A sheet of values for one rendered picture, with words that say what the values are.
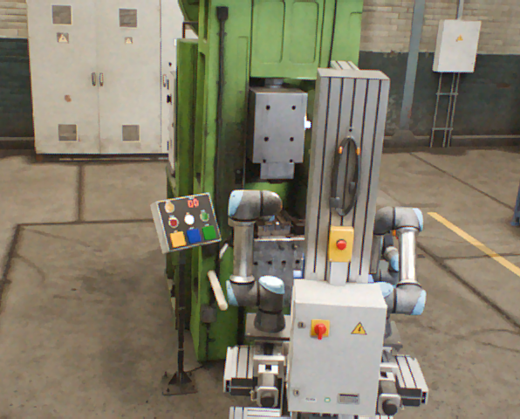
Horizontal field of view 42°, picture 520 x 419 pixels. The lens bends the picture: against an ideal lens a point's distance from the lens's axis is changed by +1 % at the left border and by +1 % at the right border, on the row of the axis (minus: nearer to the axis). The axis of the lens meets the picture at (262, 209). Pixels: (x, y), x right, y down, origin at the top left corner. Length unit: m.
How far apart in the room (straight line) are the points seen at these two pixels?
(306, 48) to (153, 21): 5.21
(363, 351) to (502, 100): 9.29
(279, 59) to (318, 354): 1.91
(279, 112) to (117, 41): 5.36
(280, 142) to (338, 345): 1.59
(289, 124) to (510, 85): 8.09
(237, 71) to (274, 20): 0.34
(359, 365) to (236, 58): 1.95
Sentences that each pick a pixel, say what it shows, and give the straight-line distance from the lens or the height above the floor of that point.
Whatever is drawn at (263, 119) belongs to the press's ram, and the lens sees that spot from 3.79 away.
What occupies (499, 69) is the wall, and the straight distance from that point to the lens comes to 11.49.
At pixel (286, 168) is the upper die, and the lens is 3.89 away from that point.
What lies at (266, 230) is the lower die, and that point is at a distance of 3.98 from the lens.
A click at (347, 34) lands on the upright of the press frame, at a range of 4.01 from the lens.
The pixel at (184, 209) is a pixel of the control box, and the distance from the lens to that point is 3.71.
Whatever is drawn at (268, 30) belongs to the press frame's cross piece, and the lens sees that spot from 3.88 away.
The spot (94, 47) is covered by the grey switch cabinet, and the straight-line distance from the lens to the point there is 8.96.
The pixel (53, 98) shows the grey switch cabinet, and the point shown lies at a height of 0.83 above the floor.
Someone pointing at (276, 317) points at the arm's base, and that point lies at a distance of 3.12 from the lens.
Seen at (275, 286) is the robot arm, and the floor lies 1.04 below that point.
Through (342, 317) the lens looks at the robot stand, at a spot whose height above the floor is 1.18.
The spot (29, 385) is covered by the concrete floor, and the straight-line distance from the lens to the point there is 4.37.
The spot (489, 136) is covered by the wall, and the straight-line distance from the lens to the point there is 11.63.
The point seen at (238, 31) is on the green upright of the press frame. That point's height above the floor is 2.07.
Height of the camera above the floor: 2.32
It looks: 18 degrees down
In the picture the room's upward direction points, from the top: 3 degrees clockwise
